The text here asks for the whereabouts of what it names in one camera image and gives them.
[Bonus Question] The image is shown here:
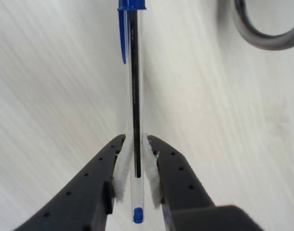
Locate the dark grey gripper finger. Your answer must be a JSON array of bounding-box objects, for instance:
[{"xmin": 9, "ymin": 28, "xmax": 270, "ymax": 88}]
[
  {"xmin": 14, "ymin": 133, "xmax": 133, "ymax": 231},
  {"xmin": 142, "ymin": 132, "xmax": 266, "ymax": 231}
]

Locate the blue capped clear ballpoint pen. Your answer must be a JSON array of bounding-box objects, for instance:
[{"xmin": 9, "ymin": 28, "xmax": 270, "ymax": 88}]
[{"xmin": 117, "ymin": 0, "xmax": 154, "ymax": 224}]

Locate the silver metal cup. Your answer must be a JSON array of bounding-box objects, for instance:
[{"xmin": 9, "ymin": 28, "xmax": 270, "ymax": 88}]
[{"xmin": 232, "ymin": 0, "xmax": 294, "ymax": 51}]

